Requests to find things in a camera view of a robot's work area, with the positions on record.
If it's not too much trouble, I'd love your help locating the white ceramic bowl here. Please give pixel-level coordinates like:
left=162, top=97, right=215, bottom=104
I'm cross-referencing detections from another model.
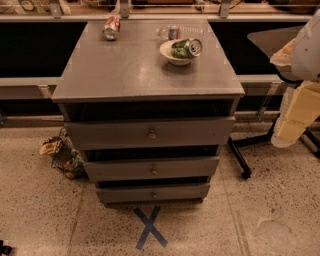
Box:
left=160, top=41, right=193, bottom=66

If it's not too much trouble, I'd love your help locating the grey wooden drawer cabinet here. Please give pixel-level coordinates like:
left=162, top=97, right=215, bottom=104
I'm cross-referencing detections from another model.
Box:
left=52, top=20, right=244, bottom=190

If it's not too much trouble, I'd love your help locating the grey bottom drawer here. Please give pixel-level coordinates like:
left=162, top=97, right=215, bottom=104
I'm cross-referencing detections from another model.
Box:
left=97, top=183, right=210, bottom=204

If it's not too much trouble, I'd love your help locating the wire basket with trash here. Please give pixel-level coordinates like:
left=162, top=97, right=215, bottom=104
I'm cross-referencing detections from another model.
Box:
left=51, top=128, right=86, bottom=179

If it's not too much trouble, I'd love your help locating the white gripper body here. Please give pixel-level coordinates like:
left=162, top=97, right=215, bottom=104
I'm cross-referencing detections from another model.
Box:
left=270, top=39, right=300, bottom=82

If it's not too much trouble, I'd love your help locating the yellow crumpled snack bag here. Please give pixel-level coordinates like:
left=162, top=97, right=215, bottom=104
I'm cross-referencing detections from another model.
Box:
left=39, top=137, right=62, bottom=155

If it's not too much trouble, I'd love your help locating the black swivel chair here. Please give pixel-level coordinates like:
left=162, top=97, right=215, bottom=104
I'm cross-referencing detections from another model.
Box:
left=228, top=26, right=319, bottom=179

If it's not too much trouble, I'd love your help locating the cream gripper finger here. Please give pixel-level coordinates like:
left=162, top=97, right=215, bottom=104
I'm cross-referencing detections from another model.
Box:
left=271, top=87, right=296, bottom=148
left=292, top=80, right=320, bottom=142

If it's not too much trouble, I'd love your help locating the green soda can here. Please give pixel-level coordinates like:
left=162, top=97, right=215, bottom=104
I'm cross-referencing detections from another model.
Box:
left=171, top=38, right=202, bottom=59

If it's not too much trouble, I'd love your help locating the red crushed soda can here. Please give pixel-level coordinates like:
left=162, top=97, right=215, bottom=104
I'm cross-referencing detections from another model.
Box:
left=102, top=16, right=120, bottom=41

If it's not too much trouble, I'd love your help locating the grey middle drawer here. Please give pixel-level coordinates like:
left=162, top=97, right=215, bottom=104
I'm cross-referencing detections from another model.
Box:
left=84, top=156, right=220, bottom=182

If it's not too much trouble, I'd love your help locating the grey top drawer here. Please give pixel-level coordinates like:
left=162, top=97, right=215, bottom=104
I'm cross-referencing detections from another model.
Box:
left=65, top=117, right=235, bottom=150

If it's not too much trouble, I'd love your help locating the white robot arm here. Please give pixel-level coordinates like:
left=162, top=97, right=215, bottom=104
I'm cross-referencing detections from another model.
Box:
left=270, top=11, right=320, bottom=148

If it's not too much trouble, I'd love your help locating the blue tape cross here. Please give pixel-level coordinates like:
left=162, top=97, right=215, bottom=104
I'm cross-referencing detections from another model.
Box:
left=134, top=206, right=168, bottom=250

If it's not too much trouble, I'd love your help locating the grey drawer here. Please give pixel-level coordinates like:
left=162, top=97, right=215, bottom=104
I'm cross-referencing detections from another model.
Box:
left=65, top=117, right=235, bottom=150
left=97, top=183, right=210, bottom=204
left=84, top=156, right=220, bottom=182

